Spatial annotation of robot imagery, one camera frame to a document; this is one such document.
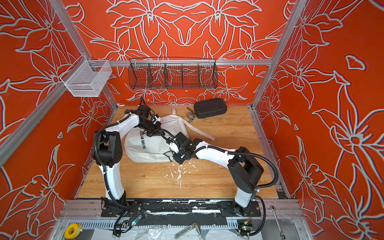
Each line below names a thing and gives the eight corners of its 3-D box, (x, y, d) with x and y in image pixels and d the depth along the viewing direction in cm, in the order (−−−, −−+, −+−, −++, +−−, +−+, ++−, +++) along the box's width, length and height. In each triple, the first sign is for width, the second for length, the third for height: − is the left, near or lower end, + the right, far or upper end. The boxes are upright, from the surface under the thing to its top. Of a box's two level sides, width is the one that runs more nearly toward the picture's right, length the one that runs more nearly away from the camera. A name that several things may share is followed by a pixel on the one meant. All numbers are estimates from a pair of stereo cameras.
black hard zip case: (193, 118, 113) (194, 112, 107) (193, 103, 124) (193, 96, 118) (226, 118, 113) (228, 112, 107) (223, 103, 124) (224, 96, 118)
